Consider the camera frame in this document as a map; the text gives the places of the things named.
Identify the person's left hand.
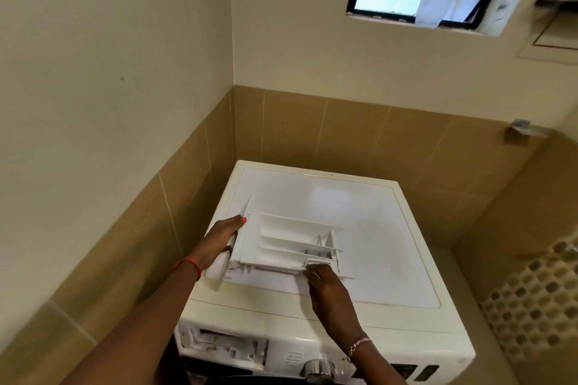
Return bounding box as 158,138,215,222
189,214,248,273

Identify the person's right hand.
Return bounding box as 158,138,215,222
303,263,363,346

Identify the white detergent drawer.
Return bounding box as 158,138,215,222
205,194,354,293

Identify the person's left forearm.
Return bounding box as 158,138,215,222
59,259,203,385

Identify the person's right forearm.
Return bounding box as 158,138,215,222
347,340,409,385

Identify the white front-load washing machine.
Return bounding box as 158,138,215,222
174,160,476,385

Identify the silver washing machine knob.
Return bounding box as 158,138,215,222
303,358,336,385

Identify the white paper in window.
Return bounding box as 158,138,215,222
415,0,459,29

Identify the red thread bracelet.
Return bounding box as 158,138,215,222
174,257,202,282

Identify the silver chain bracelet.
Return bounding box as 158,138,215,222
346,337,374,363

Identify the metal wall bracket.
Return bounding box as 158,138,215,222
505,119,548,138

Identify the beige wall access panel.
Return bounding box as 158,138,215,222
517,0,578,66

